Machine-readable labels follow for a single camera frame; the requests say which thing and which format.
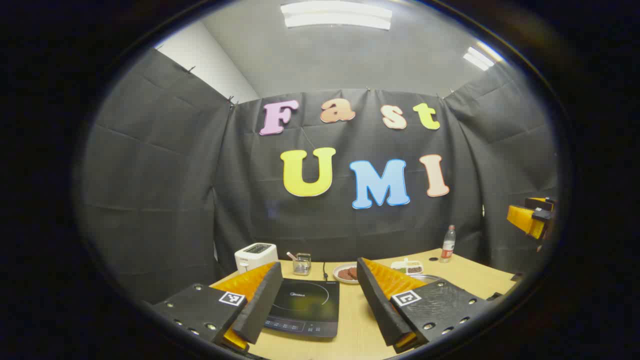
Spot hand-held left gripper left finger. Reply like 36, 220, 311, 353
150, 261, 284, 353

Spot round white plate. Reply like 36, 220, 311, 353
332, 263, 361, 285

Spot small ceiling light panel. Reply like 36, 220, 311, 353
462, 42, 501, 72

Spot long ceiling light panel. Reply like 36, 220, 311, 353
280, 0, 393, 31

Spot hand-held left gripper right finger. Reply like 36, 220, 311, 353
356, 257, 488, 355

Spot black induction cooktop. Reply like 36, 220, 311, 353
263, 278, 341, 339

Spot black backdrop cloth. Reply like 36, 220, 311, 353
75, 47, 561, 306

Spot white divided dish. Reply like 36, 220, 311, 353
390, 258, 424, 276

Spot water bottle with red label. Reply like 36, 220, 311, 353
439, 224, 457, 264

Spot white toaster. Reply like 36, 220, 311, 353
234, 243, 279, 274

